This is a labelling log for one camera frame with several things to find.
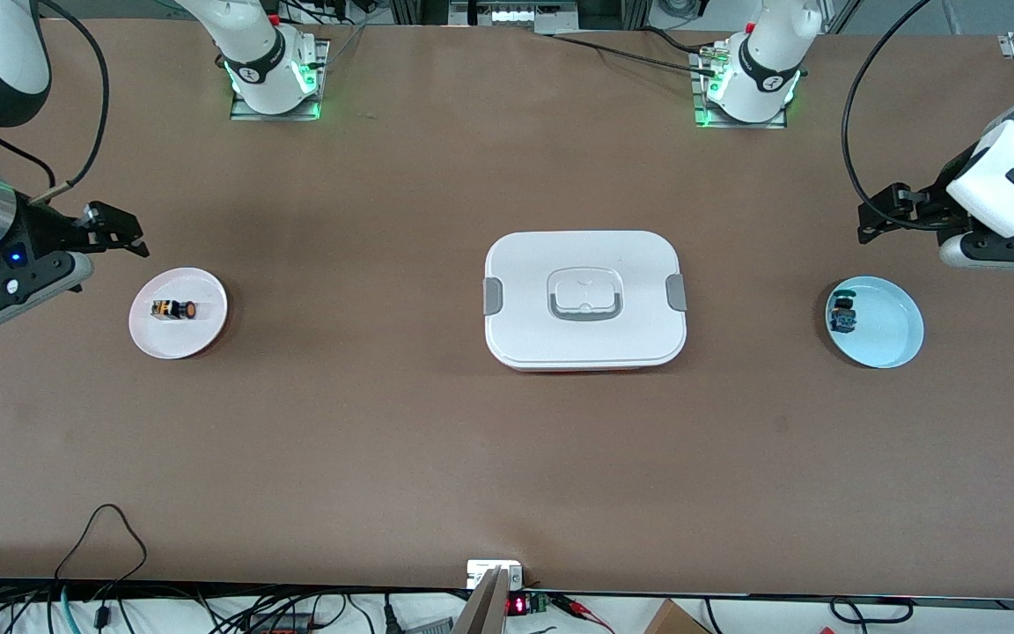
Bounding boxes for silver camera mount bracket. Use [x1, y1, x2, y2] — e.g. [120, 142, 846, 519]
[452, 559, 525, 634]

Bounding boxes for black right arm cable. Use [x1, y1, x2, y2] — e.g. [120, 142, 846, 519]
[0, 0, 110, 208]

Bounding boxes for brown cardboard box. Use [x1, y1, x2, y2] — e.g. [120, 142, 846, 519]
[643, 599, 710, 634]

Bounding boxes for light blue round plate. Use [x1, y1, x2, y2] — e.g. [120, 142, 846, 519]
[825, 276, 925, 369]

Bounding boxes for pink round plate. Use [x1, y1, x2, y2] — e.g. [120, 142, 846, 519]
[129, 267, 229, 360]

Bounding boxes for green push button switch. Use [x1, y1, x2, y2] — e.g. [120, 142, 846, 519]
[828, 289, 860, 334]

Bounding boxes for silver equipment box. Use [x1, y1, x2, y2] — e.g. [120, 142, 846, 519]
[450, 0, 580, 34]

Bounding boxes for red black clip wires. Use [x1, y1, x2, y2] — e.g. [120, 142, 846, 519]
[551, 594, 615, 634]

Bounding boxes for white lunch box grey clips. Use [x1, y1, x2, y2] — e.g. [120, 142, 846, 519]
[482, 230, 688, 372]

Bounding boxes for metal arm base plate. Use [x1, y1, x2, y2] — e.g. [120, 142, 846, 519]
[230, 40, 330, 122]
[692, 48, 788, 130]

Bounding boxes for black base power cable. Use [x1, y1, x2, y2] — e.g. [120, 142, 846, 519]
[549, 26, 724, 78]

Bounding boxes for black looped cable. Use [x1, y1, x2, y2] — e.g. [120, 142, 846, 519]
[54, 504, 149, 600]

